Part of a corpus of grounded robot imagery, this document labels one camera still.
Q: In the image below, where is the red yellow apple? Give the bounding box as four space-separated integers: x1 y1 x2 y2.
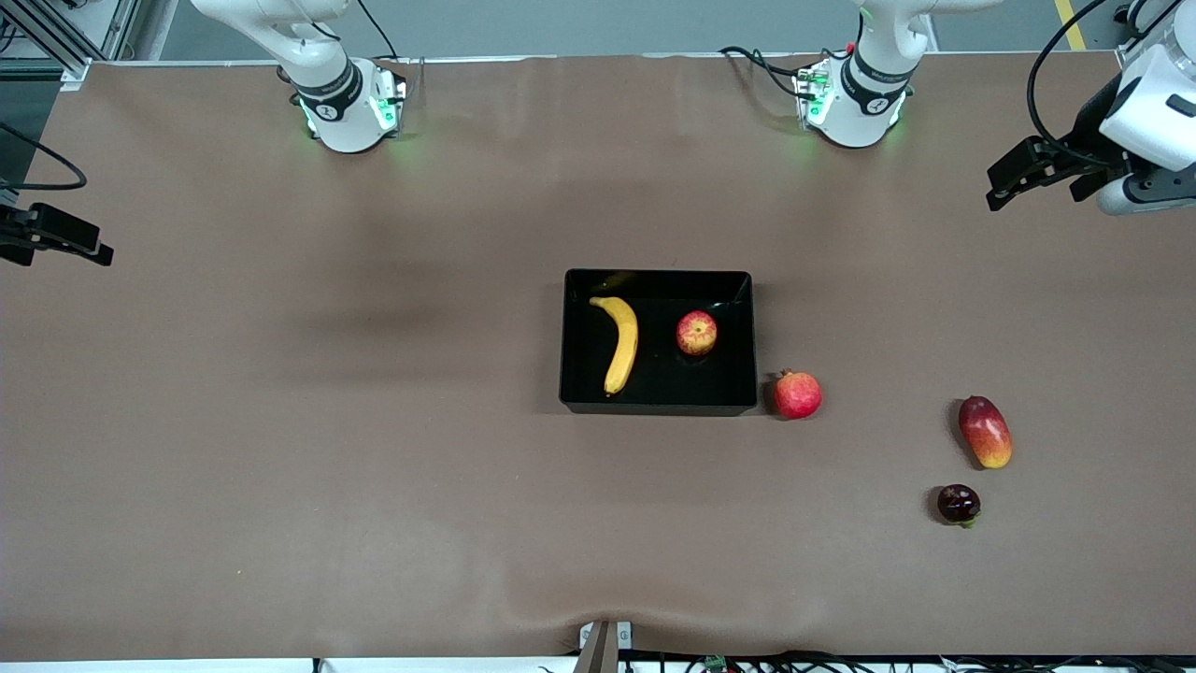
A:
676 310 719 357

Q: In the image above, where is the black plastic box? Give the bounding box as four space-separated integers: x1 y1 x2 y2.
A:
559 268 759 418

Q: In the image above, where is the yellow banana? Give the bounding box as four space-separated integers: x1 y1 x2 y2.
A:
589 296 640 396

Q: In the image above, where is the red orange mango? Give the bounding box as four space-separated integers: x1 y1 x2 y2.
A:
958 395 1014 470

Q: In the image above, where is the red pomegranate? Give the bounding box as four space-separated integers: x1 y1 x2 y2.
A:
773 368 824 422

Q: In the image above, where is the dark purple mangosteen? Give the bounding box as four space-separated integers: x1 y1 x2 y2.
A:
937 483 982 529

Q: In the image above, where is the brown table cover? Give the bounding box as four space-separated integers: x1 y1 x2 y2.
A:
0 51 1196 665

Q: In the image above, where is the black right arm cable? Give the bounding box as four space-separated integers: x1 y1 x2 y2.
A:
0 122 89 193

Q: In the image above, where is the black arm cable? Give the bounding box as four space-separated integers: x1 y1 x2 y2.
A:
1026 0 1161 165
0 122 89 193

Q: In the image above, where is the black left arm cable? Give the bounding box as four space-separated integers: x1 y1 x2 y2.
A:
1026 0 1161 165

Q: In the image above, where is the aluminium frame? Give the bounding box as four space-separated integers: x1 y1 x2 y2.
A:
0 0 141 90

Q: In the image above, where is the black left base cable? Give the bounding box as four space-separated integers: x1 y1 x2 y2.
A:
718 45 828 99

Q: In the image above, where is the black base cable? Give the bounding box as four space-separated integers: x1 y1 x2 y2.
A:
355 0 399 63
718 45 828 99

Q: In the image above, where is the black right base cable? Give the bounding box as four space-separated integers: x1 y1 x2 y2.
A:
355 0 399 63

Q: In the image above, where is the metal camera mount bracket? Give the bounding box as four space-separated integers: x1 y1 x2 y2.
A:
575 620 634 673

